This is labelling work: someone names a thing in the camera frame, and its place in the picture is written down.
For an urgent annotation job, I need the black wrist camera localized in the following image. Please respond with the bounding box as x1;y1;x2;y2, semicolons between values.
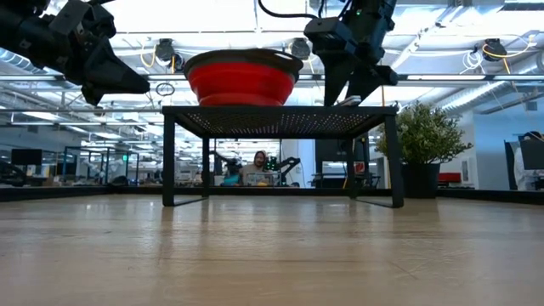
303;16;359;54
48;0;116;40

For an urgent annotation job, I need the black background monitor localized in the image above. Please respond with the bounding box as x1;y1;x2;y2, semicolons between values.
11;148;43;167

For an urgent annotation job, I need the black perforated metal shelf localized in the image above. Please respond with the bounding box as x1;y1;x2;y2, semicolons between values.
161;105;405;209

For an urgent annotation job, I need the black ceiling cord reel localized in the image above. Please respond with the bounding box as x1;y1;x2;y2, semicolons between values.
482;37;509;63
290;37;313;61
153;37;188;74

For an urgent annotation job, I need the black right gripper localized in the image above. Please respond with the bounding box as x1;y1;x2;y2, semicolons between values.
320;19;400;107

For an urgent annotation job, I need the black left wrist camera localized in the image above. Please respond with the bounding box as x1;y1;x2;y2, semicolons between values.
48;0;116;40

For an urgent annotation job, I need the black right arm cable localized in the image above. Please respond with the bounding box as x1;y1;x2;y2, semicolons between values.
257;0;328;20

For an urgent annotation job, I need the red collapsible bowl grey rim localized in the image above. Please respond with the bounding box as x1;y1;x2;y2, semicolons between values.
183;48;305;107

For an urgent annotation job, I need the dark background screen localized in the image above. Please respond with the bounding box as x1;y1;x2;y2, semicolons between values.
503;138;544;172

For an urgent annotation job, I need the potted green artificial plant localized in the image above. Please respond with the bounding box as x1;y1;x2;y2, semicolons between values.
374;100;473;200

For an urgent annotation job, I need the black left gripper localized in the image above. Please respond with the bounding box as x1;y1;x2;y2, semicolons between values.
59;36;150;106

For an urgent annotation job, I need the black aluminium rig frame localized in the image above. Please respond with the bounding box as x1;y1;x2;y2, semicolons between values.
0;184;544;206

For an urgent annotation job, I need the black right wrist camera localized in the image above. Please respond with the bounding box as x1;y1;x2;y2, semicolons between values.
303;16;359;54

